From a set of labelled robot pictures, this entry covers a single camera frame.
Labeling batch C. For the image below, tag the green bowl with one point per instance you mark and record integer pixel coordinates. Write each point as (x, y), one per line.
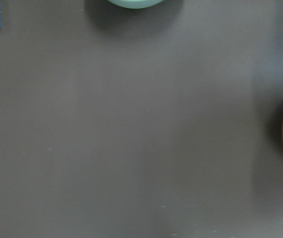
(135, 4)

